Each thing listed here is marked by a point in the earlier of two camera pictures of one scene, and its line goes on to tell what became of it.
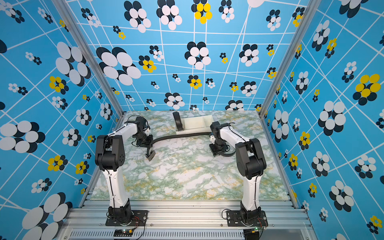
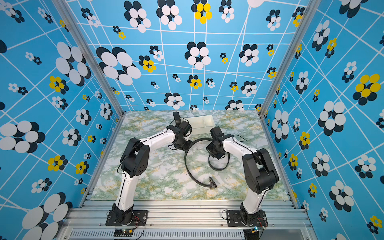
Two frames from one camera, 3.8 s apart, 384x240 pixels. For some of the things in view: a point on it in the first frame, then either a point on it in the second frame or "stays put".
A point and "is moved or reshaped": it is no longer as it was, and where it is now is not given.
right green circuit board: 252,234 stays put
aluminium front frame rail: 188,220 stays put
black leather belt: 151,154 is moved or reshaped
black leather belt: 178,121 stays put
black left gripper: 148,144 → 186,148
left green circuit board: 123,232 stays put
